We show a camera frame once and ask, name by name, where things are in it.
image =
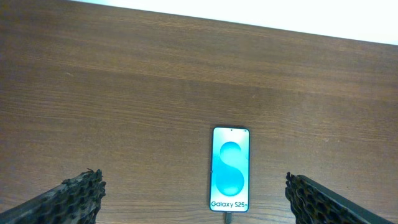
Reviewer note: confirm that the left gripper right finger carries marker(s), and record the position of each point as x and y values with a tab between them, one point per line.
312	203

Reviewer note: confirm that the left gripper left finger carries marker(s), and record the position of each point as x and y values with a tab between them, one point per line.
75	200

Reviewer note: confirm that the blue Galaxy smartphone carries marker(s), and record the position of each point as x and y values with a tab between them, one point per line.
230	169

